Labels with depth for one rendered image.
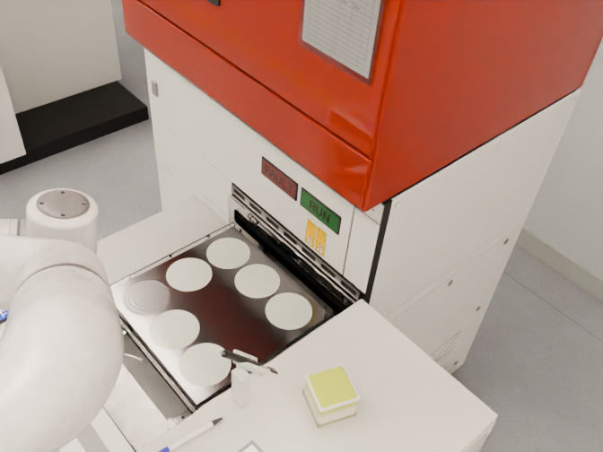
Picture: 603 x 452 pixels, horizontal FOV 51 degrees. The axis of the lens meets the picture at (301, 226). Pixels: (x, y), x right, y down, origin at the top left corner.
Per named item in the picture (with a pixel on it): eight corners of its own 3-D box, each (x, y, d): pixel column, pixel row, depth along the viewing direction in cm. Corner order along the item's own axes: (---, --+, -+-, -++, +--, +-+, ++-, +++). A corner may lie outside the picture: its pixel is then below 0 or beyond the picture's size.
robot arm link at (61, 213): (19, 306, 79) (96, 303, 83) (15, 223, 72) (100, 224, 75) (21, 263, 86) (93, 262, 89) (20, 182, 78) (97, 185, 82)
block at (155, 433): (171, 425, 115) (170, 417, 113) (181, 438, 114) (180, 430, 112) (133, 451, 111) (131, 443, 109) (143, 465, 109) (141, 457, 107)
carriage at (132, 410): (86, 322, 134) (83, 313, 132) (182, 446, 116) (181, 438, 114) (50, 341, 130) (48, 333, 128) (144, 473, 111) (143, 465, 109)
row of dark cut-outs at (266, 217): (232, 190, 154) (232, 183, 153) (360, 299, 132) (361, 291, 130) (231, 192, 154) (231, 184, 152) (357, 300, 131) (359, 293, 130)
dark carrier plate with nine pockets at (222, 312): (233, 228, 152) (233, 226, 152) (330, 316, 135) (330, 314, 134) (104, 294, 135) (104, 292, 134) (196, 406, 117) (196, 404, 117)
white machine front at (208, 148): (162, 155, 183) (150, 26, 155) (362, 334, 141) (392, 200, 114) (153, 160, 181) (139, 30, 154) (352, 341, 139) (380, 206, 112)
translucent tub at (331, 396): (339, 384, 114) (344, 362, 110) (356, 419, 110) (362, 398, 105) (301, 395, 112) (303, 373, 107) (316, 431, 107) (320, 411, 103)
